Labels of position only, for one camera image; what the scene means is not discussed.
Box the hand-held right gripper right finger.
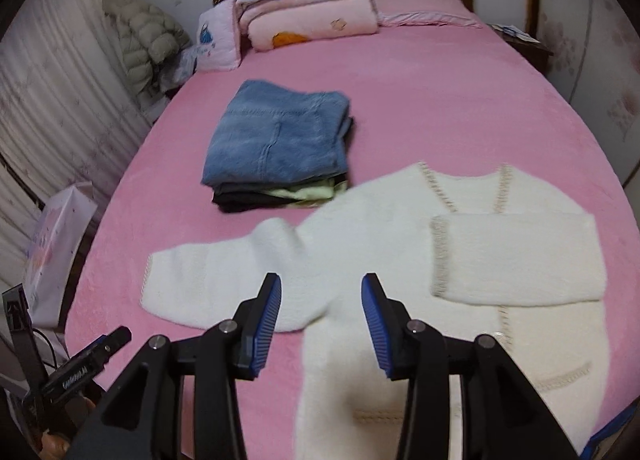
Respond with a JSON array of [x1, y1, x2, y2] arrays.
[[361, 273, 581, 460]]

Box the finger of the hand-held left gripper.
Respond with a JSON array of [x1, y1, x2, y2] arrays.
[[97, 326, 132, 357]]

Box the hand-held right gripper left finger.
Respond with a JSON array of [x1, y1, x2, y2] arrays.
[[65, 273, 283, 460]]

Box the white fluffy sweater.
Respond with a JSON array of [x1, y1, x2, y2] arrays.
[[141, 160, 612, 460]]

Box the person's left hand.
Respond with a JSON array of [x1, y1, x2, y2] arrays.
[[40, 397, 98, 458]]

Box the white gift bag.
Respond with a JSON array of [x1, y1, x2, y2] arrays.
[[22, 183, 98, 331]]

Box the folded black garment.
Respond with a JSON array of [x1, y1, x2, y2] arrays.
[[212, 184, 281, 214]]

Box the folded light green garment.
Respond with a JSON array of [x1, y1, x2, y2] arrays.
[[265, 177, 347, 208]]

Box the folded blue jeans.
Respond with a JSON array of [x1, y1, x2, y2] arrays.
[[201, 79, 355, 188]]

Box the pink bed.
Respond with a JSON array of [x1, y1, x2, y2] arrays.
[[65, 0, 636, 460]]

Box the pale curtain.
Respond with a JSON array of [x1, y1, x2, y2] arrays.
[[0, 0, 151, 341]]

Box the pink pillow with blue print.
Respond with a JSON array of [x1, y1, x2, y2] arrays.
[[195, 0, 243, 72]]

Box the beige puffer jacket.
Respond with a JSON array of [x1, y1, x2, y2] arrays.
[[102, 0, 193, 108]]

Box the wooden nightstand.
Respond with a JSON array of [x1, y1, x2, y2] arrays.
[[492, 23, 553, 74]]

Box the flat pink pillow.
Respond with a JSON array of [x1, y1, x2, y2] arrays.
[[372, 0, 483, 30]]

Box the papers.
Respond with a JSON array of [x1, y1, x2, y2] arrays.
[[492, 23, 541, 44]]

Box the black cable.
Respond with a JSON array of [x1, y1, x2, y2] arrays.
[[31, 326, 58, 368]]

